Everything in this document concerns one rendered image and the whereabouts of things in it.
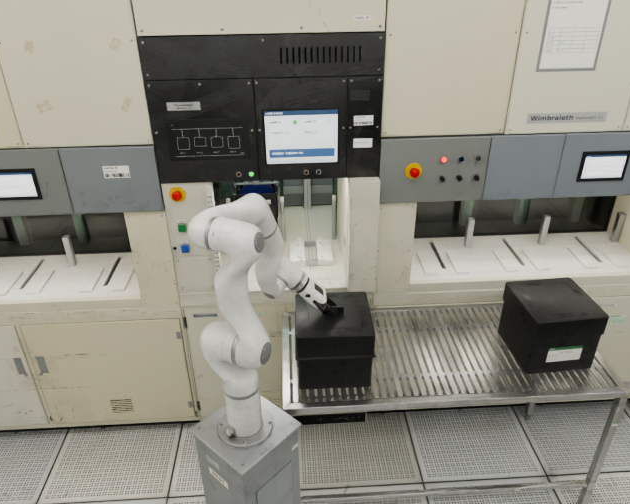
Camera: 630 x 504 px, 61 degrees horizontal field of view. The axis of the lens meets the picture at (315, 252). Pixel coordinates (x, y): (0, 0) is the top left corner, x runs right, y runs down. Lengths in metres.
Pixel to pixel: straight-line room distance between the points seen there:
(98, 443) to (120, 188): 1.44
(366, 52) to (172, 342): 1.56
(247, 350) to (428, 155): 1.09
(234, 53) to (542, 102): 1.19
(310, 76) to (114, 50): 0.70
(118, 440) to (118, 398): 0.26
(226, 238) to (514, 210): 1.87
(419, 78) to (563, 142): 0.65
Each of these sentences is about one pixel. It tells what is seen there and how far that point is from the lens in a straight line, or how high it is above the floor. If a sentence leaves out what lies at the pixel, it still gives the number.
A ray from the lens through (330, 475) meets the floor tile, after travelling 2.81.
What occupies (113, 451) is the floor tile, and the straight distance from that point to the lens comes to 3.09.
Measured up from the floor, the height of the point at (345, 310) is 1.01.
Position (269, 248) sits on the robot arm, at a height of 1.37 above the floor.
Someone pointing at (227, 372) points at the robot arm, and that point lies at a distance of 1.79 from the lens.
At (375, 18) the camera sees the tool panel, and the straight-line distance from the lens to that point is 2.08.
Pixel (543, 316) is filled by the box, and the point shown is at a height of 1.01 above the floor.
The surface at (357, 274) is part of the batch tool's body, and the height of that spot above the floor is 0.97.
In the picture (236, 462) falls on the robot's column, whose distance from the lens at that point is 1.90.
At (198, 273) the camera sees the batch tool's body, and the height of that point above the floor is 0.97.
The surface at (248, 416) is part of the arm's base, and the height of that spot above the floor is 0.87.
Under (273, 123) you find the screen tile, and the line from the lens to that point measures 2.12.
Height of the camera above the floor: 2.22
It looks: 30 degrees down
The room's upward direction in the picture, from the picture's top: 1 degrees counter-clockwise
